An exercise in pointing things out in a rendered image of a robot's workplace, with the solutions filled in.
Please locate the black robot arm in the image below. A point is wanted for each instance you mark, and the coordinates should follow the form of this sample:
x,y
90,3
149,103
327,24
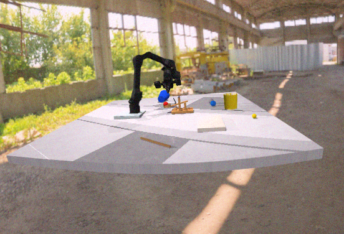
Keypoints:
x,y
169,67

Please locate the yellow open cylinder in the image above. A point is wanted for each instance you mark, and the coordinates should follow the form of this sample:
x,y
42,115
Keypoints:
x,y
230,101

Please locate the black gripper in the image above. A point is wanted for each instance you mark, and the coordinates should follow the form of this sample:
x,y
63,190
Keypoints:
x,y
167,81

